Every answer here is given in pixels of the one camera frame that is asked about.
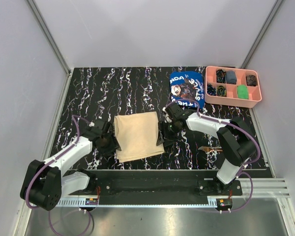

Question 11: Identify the copper fork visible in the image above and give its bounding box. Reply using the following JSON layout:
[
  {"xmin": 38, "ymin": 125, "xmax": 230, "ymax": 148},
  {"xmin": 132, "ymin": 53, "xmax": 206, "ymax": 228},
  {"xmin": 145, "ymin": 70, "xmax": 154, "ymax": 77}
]
[{"xmin": 198, "ymin": 146, "xmax": 223, "ymax": 152}]

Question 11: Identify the black yellow patterned roll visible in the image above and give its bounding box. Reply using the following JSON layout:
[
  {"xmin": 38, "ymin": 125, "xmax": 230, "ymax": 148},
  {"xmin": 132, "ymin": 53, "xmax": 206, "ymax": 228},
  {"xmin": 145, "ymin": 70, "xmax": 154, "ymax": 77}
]
[{"xmin": 216, "ymin": 86, "xmax": 227, "ymax": 97}]

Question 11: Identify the green rolled cloth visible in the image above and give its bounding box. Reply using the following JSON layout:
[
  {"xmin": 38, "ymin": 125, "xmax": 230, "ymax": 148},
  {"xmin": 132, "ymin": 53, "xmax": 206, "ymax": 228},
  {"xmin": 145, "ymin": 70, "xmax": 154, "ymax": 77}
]
[{"xmin": 236, "ymin": 85, "xmax": 249, "ymax": 100}]

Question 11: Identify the black patterned roll top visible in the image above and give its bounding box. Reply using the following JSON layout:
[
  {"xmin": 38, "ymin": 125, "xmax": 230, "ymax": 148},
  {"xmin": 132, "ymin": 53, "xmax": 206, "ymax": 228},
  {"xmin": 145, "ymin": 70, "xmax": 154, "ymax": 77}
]
[{"xmin": 216, "ymin": 69, "xmax": 226, "ymax": 84}]

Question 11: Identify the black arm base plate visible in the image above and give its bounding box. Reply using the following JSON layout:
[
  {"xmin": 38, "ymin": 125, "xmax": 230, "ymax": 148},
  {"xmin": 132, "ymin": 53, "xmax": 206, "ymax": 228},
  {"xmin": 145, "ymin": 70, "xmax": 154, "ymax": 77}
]
[{"xmin": 68, "ymin": 169, "xmax": 244, "ymax": 206}]

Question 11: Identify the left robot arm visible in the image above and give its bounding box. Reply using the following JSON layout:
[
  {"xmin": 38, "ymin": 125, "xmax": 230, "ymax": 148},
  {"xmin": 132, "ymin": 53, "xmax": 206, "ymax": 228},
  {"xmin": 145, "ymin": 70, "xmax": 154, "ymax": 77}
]
[{"xmin": 20, "ymin": 119, "xmax": 121, "ymax": 211}]

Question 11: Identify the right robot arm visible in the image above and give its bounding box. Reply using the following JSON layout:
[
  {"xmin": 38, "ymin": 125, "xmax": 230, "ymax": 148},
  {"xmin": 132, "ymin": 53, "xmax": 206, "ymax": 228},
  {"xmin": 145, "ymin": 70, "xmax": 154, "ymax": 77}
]
[{"xmin": 156, "ymin": 102, "xmax": 261, "ymax": 195}]

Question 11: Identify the beige cloth napkin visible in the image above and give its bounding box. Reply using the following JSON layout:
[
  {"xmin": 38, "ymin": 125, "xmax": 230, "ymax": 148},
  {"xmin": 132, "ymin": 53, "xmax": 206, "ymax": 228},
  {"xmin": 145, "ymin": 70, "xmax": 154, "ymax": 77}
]
[{"xmin": 114, "ymin": 112, "xmax": 164, "ymax": 163}]

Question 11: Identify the dark brown rolled cloth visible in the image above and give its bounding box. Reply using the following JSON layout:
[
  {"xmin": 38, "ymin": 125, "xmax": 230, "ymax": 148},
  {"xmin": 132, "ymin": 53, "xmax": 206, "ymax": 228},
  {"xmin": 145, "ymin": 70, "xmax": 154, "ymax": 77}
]
[{"xmin": 246, "ymin": 75, "xmax": 258, "ymax": 87}]

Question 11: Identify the pink divided organizer tray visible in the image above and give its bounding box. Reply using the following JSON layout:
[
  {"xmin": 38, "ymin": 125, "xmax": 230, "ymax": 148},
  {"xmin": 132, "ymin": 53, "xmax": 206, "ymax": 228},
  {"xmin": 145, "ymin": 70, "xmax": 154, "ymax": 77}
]
[{"xmin": 205, "ymin": 66, "xmax": 262, "ymax": 108}]

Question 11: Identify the blue printed folded cloth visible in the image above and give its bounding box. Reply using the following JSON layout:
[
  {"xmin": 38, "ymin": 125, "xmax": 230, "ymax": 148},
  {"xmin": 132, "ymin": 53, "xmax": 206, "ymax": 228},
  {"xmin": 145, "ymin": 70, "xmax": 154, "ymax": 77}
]
[{"xmin": 169, "ymin": 71, "xmax": 205, "ymax": 109}]

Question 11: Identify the black marble table mat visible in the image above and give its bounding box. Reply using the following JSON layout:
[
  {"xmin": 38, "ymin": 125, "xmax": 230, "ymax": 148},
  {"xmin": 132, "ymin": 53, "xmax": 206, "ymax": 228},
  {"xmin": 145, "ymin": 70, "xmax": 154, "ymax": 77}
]
[{"xmin": 45, "ymin": 66, "xmax": 273, "ymax": 179}]

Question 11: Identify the black patterned roll left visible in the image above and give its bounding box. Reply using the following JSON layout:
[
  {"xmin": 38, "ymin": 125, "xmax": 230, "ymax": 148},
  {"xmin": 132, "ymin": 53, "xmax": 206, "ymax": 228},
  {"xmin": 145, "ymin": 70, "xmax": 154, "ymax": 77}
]
[{"xmin": 207, "ymin": 84, "xmax": 216, "ymax": 96}]

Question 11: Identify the blue-grey rolled cloth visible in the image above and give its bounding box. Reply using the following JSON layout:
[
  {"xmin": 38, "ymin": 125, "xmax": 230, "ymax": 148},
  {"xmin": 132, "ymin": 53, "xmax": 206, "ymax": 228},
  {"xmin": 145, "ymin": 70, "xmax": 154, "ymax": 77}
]
[{"xmin": 226, "ymin": 70, "xmax": 237, "ymax": 85}]

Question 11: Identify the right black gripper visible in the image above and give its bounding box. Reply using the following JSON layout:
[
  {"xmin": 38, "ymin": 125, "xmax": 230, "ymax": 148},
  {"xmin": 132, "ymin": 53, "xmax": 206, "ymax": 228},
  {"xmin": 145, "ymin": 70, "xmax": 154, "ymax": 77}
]
[{"xmin": 156, "ymin": 119, "xmax": 180, "ymax": 147}]

